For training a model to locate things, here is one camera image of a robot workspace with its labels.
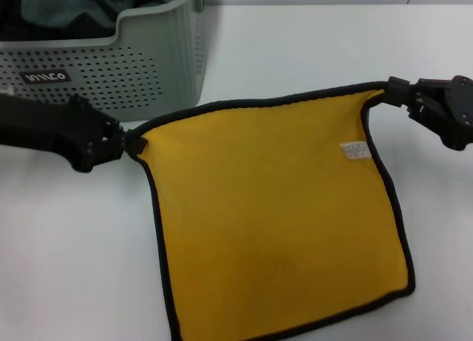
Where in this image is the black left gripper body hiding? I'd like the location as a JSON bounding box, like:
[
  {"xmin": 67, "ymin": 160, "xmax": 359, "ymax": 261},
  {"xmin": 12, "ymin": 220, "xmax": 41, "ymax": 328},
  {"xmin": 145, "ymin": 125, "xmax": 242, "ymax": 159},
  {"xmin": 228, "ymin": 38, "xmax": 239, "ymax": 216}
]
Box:
[{"xmin": 0, "ymin": 92, "xmax": 112, "ymax": 172}]

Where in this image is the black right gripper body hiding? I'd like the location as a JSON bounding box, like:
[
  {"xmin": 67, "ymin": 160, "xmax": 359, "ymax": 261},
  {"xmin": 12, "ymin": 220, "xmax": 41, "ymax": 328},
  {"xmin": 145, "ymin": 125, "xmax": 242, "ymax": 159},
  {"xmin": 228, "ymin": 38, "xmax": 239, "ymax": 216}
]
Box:
[{"xmin": 440, "ymin": 74, "xmax": 473, "ymax": 152}]

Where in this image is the grey perforated storage box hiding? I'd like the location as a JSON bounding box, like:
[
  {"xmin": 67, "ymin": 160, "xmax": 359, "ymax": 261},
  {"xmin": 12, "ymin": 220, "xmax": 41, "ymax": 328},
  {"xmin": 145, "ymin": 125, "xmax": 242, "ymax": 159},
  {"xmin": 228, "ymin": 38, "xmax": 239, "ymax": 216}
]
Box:
[{"xmin": 0, "ymin": 0, "xmax": 206, "ymax": 126}]

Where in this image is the teal towel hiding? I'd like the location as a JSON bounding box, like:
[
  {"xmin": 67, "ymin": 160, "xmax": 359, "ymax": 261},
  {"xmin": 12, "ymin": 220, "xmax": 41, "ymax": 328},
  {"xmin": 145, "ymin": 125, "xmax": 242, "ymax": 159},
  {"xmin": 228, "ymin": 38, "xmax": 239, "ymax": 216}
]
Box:
[{"xmin": 20, "ymin": 0, "xmax": 186, "ymax": 28}]

